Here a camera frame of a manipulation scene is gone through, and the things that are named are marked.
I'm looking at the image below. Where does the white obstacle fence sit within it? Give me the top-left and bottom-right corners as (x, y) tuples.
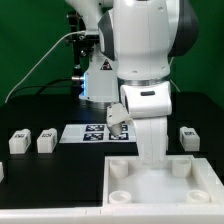
(0, 204), (224, 224)

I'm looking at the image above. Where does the white cable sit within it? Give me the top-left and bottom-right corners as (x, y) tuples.
(4, 30), (87, 104)
(169, 56), (181, 93)

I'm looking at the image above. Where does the black cable left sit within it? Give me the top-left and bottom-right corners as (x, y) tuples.
(5, 78), (83, 103)

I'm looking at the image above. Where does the white cable right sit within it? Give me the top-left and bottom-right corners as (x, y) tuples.
(169, 56), (181, 93)

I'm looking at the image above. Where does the black camera stand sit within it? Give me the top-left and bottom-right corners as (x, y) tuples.
(66, 11), (99, 88)

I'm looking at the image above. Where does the white marker sheet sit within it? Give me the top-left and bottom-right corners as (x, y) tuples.
(60, 124), (136, 144)

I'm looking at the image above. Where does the white cable left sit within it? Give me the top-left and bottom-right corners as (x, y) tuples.
(4, 30), (87, 104)

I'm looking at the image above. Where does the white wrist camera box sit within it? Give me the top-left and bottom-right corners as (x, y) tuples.
(106, 103), (131, 136)

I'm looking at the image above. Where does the white part left edge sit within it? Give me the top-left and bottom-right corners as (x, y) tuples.
(0, 162), (4, 183)

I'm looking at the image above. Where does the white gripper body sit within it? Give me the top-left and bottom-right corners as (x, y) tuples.
(120, 81), (172, 164)

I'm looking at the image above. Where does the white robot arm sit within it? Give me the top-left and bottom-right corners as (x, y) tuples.
(65, 0), (198, 163)

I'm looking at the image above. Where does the white square table top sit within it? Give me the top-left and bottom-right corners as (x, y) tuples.
(103, 155), (224, 206)

